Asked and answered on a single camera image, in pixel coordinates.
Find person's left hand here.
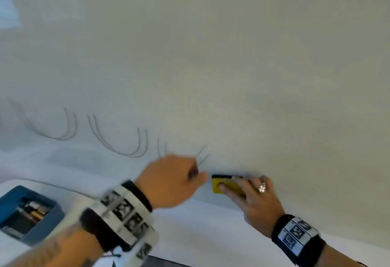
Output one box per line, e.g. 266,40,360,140
135,154,211,210

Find person's left forearm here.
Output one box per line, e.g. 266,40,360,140
0,224,105,267

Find yellow and black eraser block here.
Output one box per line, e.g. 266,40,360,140
211,174,244,199

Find blue plastic box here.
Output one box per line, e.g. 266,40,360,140
0,185,66,246

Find white whiteboard with pen marks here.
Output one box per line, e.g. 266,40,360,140
0,0,390,247

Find gold and black battery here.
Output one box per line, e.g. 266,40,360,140
27,207,52,223

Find black and silver battery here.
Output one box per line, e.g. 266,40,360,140
17,200,42,214

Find person's right hand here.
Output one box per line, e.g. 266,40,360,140
219,175,286,239

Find black wristband with printed markers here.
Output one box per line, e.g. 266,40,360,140
271,214,326,267

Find white marker-printed wristband black strap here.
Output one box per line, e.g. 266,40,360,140
80,180,159,262

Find person's right forearm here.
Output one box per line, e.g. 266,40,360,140
315,245,367,267

